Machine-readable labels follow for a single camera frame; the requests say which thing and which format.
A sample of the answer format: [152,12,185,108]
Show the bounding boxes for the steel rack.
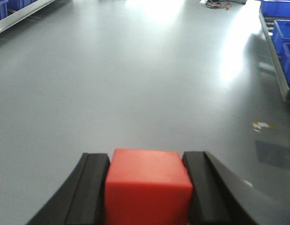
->
[259,9,290,102]
[0,0,55,34]

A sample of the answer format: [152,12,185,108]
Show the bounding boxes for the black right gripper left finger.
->
[28,153,110,225]

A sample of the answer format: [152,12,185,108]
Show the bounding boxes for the blue bins rack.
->
[0,0,36,21]
[260,0,290,87]

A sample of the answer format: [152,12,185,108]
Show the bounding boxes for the blue bins right rack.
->
[260,0,290,87]

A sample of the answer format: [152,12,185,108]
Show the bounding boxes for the blue bins left rack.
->
[0,0,36,21]

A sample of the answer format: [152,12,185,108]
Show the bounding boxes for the steel rack right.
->
[259,9,290,102]

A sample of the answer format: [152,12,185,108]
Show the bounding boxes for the red cube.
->
[104,148,193,225]

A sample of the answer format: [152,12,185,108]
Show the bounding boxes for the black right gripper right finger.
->
[182,151,280,225]

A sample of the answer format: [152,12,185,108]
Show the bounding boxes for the cables on floor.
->
[200,0,234,11]

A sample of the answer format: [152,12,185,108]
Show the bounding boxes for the steel rack left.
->
[0,0,55,34]

